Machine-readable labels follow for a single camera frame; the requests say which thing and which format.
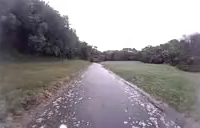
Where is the dense dark wood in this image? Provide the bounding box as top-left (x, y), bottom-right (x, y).
top-left (0, 0), bottom-right (104, 64)

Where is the wet dark asphalt path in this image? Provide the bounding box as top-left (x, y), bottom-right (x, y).
top-left (27, 62), bottom-right (186, 128)

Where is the grass strip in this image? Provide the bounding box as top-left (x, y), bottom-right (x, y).
top-left (101, 60), bottom-right (200, 128)
top-left (0, 59), bottom-right (92, 128)

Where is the row of trees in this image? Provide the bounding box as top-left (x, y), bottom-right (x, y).
top-left (101, 29), bottom-right (200, 74)

